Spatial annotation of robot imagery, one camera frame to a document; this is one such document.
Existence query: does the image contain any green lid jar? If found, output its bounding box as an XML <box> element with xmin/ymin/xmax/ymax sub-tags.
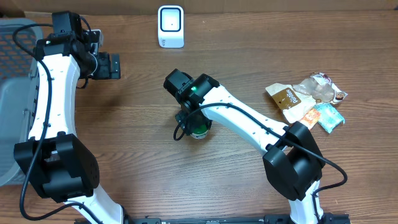
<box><xmin>188</xmin><ymin>117</ymin><xmax>211</xmax><ymax>139</ymax></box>

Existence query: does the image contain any brown white snack pouch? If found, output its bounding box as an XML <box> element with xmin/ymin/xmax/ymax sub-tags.
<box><xmin>266</xmin><ymin>72</ymin><xmax>348</xmax><ymax>124</ymax></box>

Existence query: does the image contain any orange Kleenex tissue pack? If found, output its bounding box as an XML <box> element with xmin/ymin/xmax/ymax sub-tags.
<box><xmin>299</xmin><ymin>108</ymin><xmax>321</xmax><ymax>130</ymax></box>

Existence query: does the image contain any teal wet wipes pack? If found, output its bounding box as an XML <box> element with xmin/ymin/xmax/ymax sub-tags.
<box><xmin>314</xmin><ymin>103</ymin><xmax>345</xmax><ymax>134</ymax></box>

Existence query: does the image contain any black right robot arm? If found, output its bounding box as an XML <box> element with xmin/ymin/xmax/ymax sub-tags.
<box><xmin>164</xmin><ymin>69</ymin><xmax>325</xmax><ymax>223</ymax></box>

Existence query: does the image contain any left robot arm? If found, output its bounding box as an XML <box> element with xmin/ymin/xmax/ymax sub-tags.
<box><xmin>14</xmin><ymin>11</ymin><xmax>131</xmax><ymax>223</ymax></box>

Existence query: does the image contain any white barcode scanner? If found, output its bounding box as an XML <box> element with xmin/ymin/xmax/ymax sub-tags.
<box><xmin>157</xmin><ymin>5</ymin><xmax>185</xmax><ymax>49</ymax></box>

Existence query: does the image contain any grey plastic mesh basket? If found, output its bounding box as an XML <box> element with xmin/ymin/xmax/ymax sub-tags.
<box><xmin>1</xmin><ymin>18</ymin><xmax>39</xmax><ymax>186</ymax></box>

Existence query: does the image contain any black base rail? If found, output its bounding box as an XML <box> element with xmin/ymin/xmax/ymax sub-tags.
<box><xmin>74</xmin><ymin>213</ymin><xmax>351</xmax><ymax>224</ymax></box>

